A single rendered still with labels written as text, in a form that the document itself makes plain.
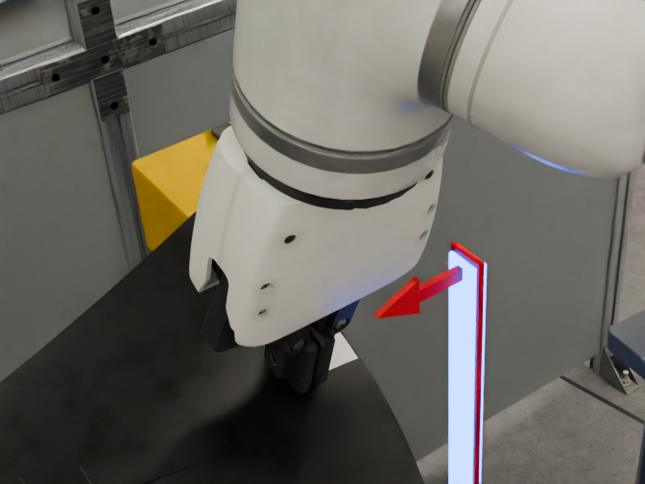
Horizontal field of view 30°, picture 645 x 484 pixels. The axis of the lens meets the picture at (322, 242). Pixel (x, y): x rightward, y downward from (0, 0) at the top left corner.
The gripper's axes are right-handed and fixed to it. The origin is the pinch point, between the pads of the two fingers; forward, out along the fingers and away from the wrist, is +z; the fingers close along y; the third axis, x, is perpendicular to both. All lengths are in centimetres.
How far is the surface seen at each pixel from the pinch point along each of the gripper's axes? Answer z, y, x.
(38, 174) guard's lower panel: 54, -11, -59
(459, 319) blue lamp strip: 6.6, -11.8, -0.1
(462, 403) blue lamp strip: 12.8, -11.8, 2.2
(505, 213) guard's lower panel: 90, -80, -48
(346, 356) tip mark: 2.3, -2.7, 0.7
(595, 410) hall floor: 134, -98, -27
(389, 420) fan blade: 2.6, -2.6, 4.6
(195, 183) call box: 22.9, -11.2, -27.6
